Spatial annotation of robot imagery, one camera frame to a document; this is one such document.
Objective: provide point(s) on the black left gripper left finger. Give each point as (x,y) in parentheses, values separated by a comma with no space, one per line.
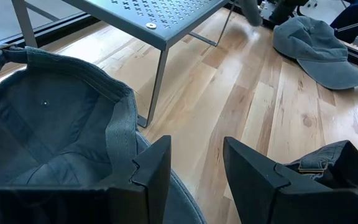
(157,174)

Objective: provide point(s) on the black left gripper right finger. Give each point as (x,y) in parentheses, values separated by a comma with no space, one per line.
(253,186)

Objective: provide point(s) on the black baseball cap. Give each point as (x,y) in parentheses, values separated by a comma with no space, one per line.
(337,155)

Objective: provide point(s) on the blue-grey baseball cap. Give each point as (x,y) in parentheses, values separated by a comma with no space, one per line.
(57,124)

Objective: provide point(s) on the grey baseball cap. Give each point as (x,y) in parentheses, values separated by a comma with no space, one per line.
(315,49)

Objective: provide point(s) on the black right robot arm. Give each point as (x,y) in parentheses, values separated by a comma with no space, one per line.
(286,11)

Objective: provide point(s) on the grey perforated metal shelf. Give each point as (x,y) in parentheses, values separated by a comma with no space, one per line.
(141,25)

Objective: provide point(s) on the person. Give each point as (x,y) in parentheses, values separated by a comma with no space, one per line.
(353,15)

